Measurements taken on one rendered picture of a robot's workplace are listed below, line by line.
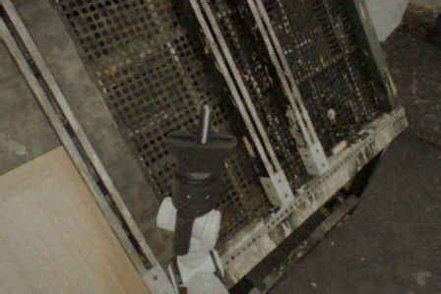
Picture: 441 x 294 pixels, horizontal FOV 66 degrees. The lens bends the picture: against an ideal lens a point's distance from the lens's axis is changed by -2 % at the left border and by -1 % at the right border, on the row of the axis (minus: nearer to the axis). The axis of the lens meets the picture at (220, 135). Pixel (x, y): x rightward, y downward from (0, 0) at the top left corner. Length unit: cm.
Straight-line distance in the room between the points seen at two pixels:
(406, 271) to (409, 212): 45
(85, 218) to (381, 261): 184
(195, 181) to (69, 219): 53
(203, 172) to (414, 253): 206
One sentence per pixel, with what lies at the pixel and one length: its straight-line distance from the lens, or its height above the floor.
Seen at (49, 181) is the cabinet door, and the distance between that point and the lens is 104.
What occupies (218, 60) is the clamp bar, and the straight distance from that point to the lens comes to 118.
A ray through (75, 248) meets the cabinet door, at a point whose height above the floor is 112.
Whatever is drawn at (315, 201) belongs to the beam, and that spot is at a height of 85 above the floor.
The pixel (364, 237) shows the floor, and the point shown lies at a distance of 247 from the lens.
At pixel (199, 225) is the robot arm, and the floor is 142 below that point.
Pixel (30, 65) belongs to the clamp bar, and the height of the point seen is 153.
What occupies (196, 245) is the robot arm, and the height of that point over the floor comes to 132.
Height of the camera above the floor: 201
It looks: 45 degrees down
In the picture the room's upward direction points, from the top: straight up
